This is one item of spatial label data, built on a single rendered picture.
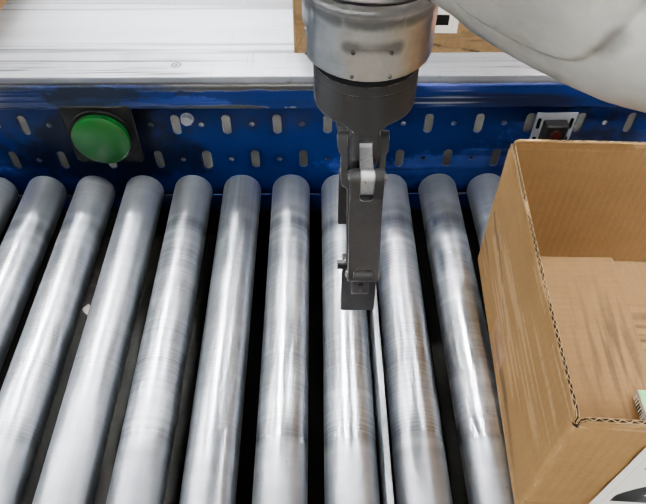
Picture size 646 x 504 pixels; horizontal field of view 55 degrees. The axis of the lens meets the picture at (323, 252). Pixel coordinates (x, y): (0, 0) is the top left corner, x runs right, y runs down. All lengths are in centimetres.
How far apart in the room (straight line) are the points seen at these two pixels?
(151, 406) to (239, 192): 30
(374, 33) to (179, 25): 51
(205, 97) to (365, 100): 36
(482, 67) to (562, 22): 52
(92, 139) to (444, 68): 43
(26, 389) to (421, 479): 39
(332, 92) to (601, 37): 22
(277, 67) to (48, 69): 27
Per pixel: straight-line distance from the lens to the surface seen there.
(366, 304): 56
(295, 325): 66
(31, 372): 69
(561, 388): 47
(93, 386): 66
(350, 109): 44
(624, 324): 72
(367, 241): 47
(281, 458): 59
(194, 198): 80
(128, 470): 61
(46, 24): 94
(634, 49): 26
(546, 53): 28
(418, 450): 60
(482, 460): 61
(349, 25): 40
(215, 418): 61
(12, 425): 67
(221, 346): 65
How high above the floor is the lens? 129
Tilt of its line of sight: 49 degrees down
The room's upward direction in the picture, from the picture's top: straight up
